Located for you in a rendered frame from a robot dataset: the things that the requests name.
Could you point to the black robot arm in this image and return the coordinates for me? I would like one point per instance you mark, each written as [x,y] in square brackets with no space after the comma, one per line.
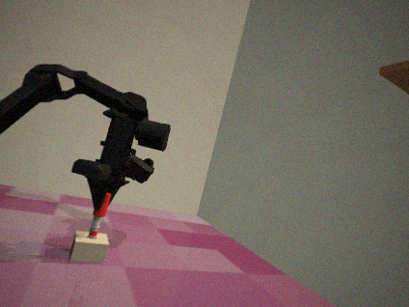
[128,111]

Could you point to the red marker cap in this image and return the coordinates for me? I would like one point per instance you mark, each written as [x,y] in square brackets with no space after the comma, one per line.
[104,206]

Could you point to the beige square block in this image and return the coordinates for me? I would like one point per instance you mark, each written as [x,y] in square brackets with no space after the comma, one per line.
[89,250]

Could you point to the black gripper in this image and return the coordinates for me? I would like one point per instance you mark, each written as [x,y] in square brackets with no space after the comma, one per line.
[101,174]

